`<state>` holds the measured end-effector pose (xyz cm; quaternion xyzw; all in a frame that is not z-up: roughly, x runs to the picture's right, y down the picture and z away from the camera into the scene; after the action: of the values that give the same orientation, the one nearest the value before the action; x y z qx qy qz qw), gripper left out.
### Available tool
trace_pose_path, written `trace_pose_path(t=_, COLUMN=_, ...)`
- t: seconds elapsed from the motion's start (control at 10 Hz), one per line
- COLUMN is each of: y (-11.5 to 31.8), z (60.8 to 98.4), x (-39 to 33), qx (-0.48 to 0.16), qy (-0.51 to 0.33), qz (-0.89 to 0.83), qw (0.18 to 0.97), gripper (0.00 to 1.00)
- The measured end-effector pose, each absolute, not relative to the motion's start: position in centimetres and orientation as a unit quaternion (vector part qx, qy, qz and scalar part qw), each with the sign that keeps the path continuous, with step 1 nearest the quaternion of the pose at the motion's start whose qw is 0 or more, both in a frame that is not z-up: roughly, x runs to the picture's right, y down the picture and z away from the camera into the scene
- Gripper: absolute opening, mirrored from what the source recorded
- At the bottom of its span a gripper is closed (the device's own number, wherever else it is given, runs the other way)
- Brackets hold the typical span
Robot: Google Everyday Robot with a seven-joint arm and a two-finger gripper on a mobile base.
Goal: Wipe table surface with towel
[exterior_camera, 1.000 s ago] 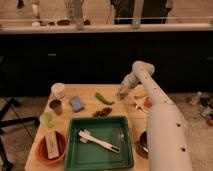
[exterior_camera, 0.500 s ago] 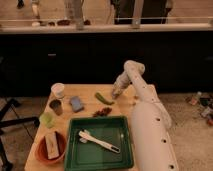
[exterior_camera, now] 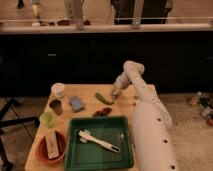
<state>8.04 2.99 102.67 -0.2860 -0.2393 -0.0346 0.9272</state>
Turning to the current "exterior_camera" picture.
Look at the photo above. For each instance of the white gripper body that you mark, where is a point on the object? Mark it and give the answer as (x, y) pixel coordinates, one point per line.
(121, 83)

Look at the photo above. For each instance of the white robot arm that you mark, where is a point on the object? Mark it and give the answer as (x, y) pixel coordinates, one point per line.
(151, 122)

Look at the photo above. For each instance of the green pepper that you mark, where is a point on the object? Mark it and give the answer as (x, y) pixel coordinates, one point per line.
(103, 100)

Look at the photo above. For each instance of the blue sponge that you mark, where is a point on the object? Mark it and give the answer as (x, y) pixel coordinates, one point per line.
(76, 104)

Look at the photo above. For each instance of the white cup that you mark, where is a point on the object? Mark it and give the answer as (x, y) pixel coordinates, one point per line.
(58, 90)

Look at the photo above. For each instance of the green plastic tray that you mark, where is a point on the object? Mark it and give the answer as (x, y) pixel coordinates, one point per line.
(90, 156)

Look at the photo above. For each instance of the light green cup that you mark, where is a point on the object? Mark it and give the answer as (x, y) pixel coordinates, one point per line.
(47, 119)

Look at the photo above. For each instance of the white block in bowl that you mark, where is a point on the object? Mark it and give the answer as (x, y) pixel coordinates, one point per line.
(52, 145)

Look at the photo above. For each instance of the orange bowl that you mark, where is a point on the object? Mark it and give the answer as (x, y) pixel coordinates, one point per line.
(41, 152)

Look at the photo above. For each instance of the black office chair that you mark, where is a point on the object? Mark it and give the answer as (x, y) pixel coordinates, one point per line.
(6, 88)

